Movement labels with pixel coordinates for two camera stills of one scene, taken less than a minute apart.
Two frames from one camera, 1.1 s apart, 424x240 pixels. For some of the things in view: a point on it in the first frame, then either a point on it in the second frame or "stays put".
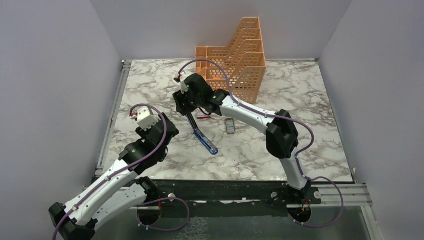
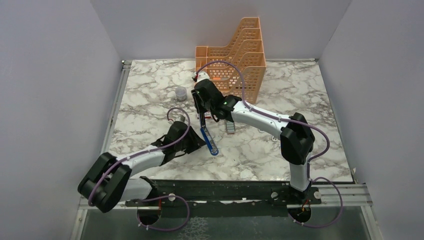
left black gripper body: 145,134 to 189,143
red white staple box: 201,115 stays put
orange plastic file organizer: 242,58 stays put
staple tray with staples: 230,126 stays put
